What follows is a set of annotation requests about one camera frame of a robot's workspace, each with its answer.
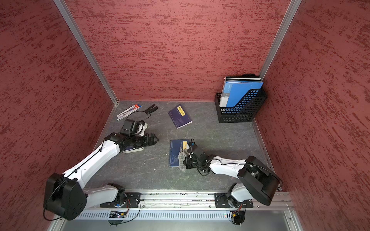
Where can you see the black stapler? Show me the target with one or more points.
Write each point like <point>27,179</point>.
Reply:
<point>151,109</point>

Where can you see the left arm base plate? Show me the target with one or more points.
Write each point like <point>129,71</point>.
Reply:
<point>124,200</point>

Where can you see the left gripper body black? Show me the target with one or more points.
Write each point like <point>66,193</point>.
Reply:
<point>138,140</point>

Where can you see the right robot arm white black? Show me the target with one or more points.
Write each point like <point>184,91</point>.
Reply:
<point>257,181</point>

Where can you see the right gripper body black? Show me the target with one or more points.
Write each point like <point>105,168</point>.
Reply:
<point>191,163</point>

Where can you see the blue book Yuewei notes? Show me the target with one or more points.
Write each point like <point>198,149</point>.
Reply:
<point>133,150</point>

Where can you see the grey knitted cloth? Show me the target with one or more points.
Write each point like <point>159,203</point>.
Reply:
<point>181,157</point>

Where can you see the white red pen package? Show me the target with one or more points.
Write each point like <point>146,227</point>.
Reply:
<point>128,111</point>

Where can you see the black mesh file holder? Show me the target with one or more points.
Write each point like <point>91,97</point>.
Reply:
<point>244,111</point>

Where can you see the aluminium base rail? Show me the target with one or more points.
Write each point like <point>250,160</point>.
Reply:
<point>187,211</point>

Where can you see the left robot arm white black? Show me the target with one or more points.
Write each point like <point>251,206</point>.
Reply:
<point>66,195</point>

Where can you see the blue folder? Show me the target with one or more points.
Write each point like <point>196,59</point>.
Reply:
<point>234,91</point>

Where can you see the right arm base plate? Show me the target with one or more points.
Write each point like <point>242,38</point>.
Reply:
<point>225,200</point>

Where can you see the blue book Tang poems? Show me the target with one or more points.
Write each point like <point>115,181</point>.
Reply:
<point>179,116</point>

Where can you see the dark folders behind blue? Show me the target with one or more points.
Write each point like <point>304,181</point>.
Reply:
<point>244,78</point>

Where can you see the blue book Zhuangzi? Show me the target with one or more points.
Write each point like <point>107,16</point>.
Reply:
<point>175,147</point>

